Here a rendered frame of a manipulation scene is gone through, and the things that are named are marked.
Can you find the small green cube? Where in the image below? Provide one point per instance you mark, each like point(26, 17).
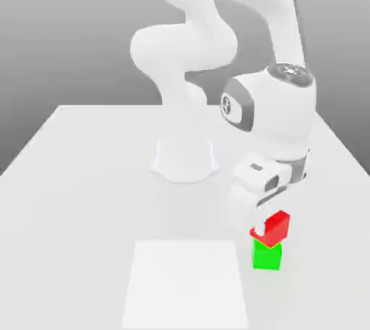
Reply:
point(266, 257)

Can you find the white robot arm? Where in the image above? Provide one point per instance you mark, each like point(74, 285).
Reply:
point(179, 55)

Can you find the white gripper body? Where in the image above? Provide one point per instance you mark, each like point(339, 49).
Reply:
point(242, 205)

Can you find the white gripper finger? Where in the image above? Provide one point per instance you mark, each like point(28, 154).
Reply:
point(260, 229)

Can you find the small red cube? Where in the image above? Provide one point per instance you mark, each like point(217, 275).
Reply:
point(278, 229)

